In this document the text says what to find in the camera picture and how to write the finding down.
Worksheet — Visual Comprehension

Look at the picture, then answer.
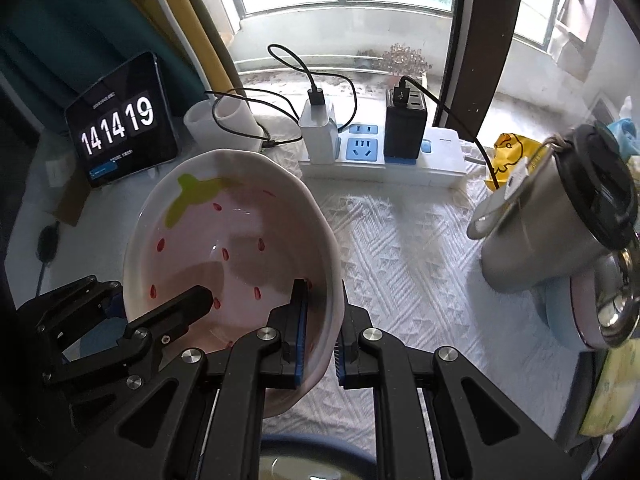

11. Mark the black charging cable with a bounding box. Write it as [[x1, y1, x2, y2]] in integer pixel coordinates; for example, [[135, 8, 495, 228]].
[[392, 75, 498, 193], [267, 44, 323, 107]]

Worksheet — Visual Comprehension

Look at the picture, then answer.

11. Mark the white textured tablecloth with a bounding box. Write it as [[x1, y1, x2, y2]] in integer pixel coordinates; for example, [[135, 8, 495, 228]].
[[10, 180, 586, 461]]

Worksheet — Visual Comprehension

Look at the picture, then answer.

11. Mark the dark window frame post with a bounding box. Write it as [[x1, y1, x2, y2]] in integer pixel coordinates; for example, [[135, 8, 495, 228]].
[[432, 0, 526, 141]]

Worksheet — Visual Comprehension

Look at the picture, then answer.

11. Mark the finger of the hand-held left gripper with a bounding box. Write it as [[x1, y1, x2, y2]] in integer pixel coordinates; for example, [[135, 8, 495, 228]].
[[44, 284, 214, 392], [19, 275, 125, 361]]

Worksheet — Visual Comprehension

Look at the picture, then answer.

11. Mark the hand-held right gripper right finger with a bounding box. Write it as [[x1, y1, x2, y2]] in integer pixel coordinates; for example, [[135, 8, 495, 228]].
[[333, 299, 571, 480]]

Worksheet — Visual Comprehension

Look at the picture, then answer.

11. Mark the stainless steel tumbler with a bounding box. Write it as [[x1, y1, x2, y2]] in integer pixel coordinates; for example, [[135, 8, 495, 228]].
[[466, 122, 640, 295]]

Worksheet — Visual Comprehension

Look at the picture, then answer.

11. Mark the dark grey pouch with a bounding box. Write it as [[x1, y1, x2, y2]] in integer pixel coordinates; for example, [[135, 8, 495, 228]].
[[552, 347, 608, 453]]

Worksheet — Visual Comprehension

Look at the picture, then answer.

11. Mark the black charger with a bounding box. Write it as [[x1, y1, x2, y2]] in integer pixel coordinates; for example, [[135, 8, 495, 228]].
[[384, 87, 428, 161]]

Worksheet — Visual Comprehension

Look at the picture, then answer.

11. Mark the yellow tissue pack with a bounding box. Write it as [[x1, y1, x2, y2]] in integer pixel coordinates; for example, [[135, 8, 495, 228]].
[[580, 345, 640, 438]]

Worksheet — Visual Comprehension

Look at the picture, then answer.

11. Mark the cardboard box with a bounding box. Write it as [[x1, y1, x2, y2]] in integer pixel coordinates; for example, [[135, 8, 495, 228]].
[[52, 165, 91, 228]]

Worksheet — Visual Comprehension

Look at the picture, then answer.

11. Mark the black tablet with clock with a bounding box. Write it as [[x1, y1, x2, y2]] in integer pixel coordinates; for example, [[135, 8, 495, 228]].
[[65, 51, 181, 188]]

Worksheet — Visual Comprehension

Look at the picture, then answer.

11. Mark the potted dry plant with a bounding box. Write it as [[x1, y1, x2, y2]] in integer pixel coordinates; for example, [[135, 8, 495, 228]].
[[357, 42, 433, 91]]

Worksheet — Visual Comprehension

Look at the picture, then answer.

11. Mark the teal curtain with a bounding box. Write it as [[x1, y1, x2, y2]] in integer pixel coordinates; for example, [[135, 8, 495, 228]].
[[0, 0, 201, 131]]

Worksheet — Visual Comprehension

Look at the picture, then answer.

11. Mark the thin black cable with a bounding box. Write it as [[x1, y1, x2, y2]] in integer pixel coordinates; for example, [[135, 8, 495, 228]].
[[206, 72, 358, 151]]

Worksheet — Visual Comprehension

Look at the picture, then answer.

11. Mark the white cup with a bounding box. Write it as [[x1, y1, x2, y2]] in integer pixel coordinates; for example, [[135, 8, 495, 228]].
[[183, 95, 268, 153]]

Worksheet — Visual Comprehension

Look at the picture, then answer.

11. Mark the stainless steel bowl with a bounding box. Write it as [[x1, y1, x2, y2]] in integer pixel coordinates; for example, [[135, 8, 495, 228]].
[[590, 247, 640, 348]]

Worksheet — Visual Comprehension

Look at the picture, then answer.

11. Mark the white power strip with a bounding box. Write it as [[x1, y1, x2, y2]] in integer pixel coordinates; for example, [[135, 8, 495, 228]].
[[298, 122, 466, 188]]

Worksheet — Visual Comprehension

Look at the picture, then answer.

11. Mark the blue snack bag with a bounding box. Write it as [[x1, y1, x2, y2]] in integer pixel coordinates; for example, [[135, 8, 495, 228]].
[[607, 95, 640, 161]]

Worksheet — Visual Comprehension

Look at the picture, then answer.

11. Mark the yellow curtain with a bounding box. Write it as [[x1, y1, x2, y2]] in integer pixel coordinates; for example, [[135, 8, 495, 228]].
[[107, 0, 246, 91]]

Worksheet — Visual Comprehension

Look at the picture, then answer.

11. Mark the light blue bowl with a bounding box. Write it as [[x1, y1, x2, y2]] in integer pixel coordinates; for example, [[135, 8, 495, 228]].
[[542, 285, 586, 348]]

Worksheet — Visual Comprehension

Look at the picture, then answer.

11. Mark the pink strawberry bowl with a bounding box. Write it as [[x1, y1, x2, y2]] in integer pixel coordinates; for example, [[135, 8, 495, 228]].
[[122, 149, 347, 418]]

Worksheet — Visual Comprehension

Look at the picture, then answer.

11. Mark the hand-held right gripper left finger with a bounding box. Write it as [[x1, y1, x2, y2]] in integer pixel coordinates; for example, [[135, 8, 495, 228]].
[[55, 279, 312, 480]]

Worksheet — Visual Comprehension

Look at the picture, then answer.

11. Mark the yellow duck bag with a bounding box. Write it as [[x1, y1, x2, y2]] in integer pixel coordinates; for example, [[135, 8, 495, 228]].
[[482, 132, 543, 193]]

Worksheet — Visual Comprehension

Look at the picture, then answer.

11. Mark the large blue bowl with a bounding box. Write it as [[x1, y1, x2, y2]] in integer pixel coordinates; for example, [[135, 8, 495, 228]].
[[260, 435, 378, 480]]

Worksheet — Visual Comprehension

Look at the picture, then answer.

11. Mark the black round-ended cable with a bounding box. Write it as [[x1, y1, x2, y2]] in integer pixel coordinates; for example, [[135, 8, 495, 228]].
[[32, 221, 63, 301]]

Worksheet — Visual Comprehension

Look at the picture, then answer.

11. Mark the white charger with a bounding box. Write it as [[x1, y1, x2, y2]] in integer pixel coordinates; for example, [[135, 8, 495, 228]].
[[299, 97, 337, 165]]

